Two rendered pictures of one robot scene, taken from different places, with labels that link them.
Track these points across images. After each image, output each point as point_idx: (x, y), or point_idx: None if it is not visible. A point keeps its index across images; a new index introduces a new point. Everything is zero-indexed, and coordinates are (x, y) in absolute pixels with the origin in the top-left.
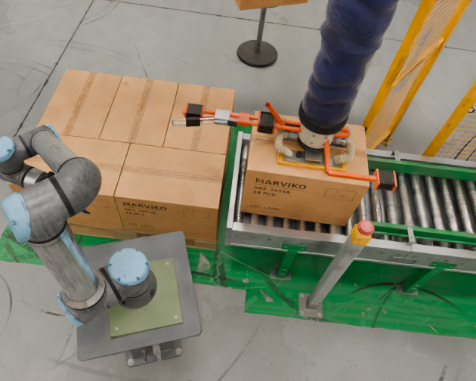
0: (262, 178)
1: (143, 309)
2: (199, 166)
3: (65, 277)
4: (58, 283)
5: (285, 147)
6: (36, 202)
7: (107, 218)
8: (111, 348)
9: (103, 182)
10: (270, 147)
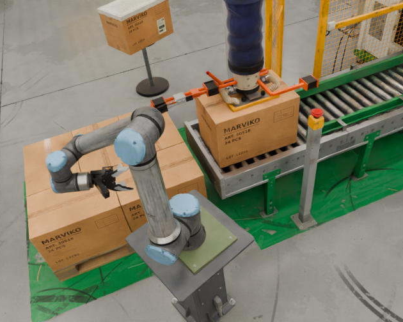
0: (228, 127)
1: (205, 245)
2: (171, 157)
3: (160, 204)
4: (154, 217)
5: (233, 98)
6: (140, 128)
7: (119, 233)
8: (199, 281)
9: (106, 200)
10: (220, 105)
